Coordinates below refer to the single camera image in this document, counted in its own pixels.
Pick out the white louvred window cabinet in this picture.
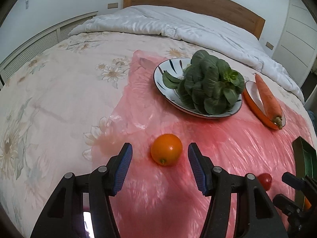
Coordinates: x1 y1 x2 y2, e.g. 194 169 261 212
0 11 99 85

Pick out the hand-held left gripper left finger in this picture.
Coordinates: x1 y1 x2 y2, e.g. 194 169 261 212
30 142 133 238

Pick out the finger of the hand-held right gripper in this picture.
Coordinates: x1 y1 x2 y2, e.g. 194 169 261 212
272 194 306 216
282 172 317 192

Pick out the green tray box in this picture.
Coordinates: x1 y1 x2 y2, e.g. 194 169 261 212
292 136 317 209

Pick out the small orange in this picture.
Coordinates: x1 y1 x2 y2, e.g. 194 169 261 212
151 133 183 167

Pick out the wooden headboard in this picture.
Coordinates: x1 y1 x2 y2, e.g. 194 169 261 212
123 0 266 40

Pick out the white wardrobe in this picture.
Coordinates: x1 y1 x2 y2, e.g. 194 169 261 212
272 0 317 87

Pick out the red plum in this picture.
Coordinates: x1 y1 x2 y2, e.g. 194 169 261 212
258 173 273 191

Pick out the orange enamel bowl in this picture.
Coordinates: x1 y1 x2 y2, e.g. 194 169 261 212
243 81 286 130

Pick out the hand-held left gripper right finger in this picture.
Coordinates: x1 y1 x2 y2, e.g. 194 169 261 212
187 142 289 238

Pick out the pink plastic sheet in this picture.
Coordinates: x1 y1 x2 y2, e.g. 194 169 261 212
90 50 317 238

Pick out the dark green leafy vegetable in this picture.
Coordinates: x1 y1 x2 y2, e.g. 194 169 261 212
162 50 245 115

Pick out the white duvet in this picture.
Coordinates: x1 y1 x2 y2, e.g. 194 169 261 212
68 5 305 102

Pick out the carrot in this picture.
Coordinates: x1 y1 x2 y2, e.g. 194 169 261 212
255 74 283 130

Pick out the white oval plate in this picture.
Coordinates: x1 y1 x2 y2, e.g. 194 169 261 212
153 58 243 119

